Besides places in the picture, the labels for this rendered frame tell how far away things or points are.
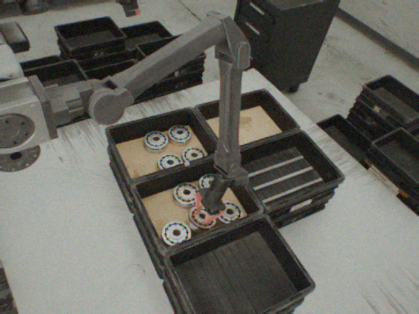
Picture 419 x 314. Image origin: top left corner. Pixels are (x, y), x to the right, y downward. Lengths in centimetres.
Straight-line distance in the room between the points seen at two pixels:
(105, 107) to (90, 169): 88
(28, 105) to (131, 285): 82
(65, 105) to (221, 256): 78
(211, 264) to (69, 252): 53
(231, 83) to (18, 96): 54
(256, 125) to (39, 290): 112
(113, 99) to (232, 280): 75
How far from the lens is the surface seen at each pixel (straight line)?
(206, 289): 129
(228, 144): 114
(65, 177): 170
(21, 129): 84
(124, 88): 86
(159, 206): 142
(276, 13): 269
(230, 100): 107
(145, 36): 314
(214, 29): 96
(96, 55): 270
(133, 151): 159
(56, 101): 84
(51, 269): 149
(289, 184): 160
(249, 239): 140
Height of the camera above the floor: 202
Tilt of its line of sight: 48 degrees down
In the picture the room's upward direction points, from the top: 11 degrees clockwise
